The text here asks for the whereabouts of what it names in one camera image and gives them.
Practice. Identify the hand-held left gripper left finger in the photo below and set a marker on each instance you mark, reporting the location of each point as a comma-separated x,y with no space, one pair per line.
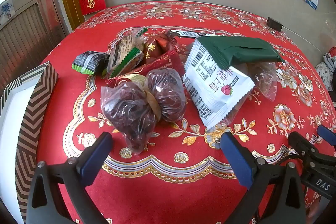
95,158

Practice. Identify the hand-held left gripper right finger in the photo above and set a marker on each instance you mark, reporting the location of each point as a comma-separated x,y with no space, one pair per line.
236,161

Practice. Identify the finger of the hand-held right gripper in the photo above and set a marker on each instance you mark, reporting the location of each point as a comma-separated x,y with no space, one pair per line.
326,134
302,145

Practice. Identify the clear bag of red dates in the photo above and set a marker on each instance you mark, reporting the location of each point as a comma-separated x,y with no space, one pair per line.
126,111
165,92

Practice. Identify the white strawberry print packet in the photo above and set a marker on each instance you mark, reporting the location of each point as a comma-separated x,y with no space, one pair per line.
218,92

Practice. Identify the clear bag of nuts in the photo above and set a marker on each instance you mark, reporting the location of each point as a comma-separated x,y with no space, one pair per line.
265,79

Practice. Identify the brown striped gift box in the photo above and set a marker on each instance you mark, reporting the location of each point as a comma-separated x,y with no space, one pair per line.
39,98

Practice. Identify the black and green snack packet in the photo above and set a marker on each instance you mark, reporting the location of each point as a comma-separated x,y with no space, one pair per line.
90,62

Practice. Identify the brown cake packet green edges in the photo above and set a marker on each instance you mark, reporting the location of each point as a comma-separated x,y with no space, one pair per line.
123,56

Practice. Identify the dark green packet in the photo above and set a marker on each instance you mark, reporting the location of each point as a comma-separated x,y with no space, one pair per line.
241,49

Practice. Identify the dark red date packet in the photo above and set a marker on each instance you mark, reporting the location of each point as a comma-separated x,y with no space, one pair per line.
165,64
155,49

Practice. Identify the floral cloth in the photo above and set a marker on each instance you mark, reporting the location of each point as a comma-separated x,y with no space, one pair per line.
324,75

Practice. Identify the grey gloves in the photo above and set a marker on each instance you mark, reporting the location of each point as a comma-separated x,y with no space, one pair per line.
330,58

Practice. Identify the red floral tablecloth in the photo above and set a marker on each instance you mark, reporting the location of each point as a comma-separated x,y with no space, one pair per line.
170,200

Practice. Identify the small black box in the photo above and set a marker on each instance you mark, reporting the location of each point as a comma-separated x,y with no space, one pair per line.
274,24

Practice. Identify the black snack bar packet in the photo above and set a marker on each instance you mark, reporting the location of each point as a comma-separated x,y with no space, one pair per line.
187,34

